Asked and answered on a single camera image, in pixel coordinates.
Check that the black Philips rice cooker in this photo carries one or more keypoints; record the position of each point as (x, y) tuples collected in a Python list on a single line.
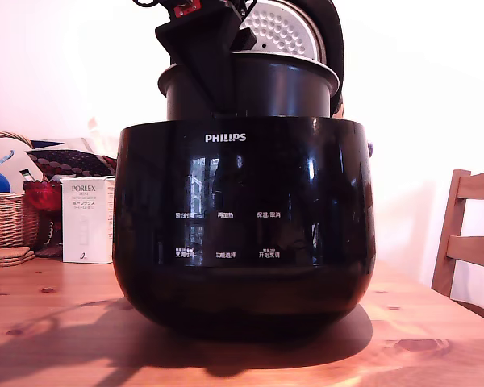
[(242, 181)]

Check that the rice cooker lid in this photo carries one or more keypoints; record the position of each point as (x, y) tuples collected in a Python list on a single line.
[(330, 40)]

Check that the purple knob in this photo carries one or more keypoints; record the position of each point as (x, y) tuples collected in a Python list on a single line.
[(370, 148)]

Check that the wooden chair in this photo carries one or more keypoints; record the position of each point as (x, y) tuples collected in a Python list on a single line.
[(480, 246)]

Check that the blue stick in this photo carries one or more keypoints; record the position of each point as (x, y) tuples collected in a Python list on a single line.
[(2, 159)]

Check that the wicker basket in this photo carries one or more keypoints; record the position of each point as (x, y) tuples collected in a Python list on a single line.
[(8, 217)]

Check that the cork coaster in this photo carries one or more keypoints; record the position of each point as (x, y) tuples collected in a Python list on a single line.
[(8, 262), (6, 251)]

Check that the dotted patterned cloth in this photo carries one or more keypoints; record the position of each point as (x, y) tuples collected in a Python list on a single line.
[(72, 161)]

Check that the white Porlex box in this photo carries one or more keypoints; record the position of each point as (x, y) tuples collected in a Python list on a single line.
[(86, 225)]

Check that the metal cooking pot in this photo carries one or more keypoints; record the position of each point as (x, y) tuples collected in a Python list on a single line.
[(278, 88)]

